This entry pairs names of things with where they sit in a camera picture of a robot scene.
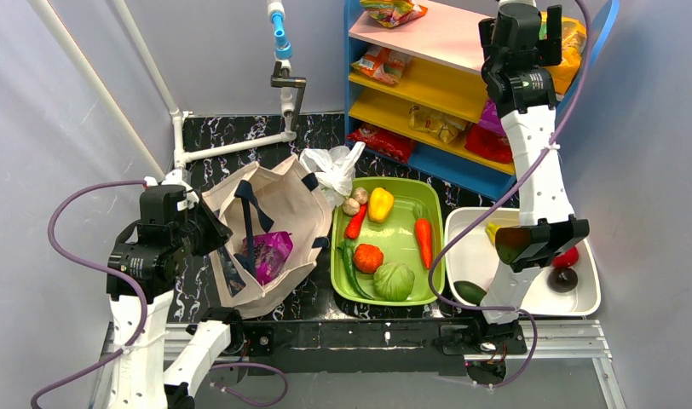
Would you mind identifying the yellow snack bag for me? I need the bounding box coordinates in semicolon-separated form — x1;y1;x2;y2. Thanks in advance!
546;17;587;95

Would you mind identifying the purple snack bag top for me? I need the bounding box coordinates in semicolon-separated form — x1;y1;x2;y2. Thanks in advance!
236;231;293;285

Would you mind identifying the purple snack bag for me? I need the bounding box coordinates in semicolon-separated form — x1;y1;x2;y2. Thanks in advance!
236;231;293;285
477;99;505;136

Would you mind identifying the floral canvas tote bag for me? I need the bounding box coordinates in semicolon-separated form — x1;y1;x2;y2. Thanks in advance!
202;155;332;319

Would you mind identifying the white plastic grocery bag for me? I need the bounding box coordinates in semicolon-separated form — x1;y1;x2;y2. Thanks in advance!
298;141;366;209

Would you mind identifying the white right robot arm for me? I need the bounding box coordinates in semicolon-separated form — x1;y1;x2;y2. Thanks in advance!
479;1;590;325

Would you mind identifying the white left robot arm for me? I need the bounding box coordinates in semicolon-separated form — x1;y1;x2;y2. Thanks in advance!
107;183;234;408

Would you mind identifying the purple snack bag lower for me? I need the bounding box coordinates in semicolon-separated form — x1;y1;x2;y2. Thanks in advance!
477;99;505;136

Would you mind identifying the orange green snack bag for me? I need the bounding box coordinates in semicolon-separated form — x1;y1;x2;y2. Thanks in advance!
360;0;429;28

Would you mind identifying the red snack packet right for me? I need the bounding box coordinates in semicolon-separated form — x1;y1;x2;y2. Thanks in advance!
464;125;513;164

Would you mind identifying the red snack packet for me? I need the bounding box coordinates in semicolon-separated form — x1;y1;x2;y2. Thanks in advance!
464;125;513;164
346;122;416;164

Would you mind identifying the colourful blue shelf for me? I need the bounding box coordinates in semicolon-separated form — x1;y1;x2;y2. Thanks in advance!
343;0;620;203

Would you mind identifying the yellow clear snack packet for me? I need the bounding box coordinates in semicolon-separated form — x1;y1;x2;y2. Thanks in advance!
408;105;470;144

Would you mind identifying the green chili pepper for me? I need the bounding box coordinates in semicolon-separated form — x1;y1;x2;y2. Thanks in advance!
337;239;376;302

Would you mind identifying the orange noodle packet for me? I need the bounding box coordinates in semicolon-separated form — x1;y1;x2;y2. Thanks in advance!
350;44;412;85

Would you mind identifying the garlic bulb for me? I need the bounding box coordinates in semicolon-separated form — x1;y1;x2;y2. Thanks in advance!
342;198;361;216
351;187;369;205

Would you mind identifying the small red chili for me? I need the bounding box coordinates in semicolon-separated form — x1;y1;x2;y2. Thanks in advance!
344;204;367;240

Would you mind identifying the orange pumpkin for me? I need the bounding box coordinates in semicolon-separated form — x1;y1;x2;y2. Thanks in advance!
352;244;384;274

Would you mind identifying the black clamp on pipe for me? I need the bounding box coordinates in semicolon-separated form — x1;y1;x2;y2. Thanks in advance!
270;59;307;132

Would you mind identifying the yellow bell pepper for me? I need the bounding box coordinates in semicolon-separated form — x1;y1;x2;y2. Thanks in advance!
367;187;395;223

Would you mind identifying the red snack packet left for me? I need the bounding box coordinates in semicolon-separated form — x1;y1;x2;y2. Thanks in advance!
346;122;416;164

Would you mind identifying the green plastic tray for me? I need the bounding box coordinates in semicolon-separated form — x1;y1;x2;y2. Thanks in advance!
331;176;443;307

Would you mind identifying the green cabbage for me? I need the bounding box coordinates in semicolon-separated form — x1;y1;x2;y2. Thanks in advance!
373;262;416;302

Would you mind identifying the yellow banana bunch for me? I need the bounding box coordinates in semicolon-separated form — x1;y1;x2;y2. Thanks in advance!
486;222;501;245

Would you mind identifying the orange carrot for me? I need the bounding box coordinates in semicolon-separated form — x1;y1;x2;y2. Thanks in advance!
413;204;433;270

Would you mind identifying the red pomegranate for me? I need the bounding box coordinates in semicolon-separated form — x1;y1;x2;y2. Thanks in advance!
551;247;580;268

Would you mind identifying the white plastic tray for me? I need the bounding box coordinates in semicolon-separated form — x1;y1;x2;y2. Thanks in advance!
445;208;602;316

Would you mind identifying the dark mangosteen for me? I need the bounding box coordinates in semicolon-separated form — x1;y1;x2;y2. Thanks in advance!
547;268;579;294

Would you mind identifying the green avocado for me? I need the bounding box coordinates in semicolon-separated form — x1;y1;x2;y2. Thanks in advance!
453;280;487;306

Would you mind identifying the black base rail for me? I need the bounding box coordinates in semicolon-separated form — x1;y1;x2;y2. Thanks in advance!
227;317;528;376

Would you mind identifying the white pvc pipe frame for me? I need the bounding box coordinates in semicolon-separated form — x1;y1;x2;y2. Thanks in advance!
29;1;297;176

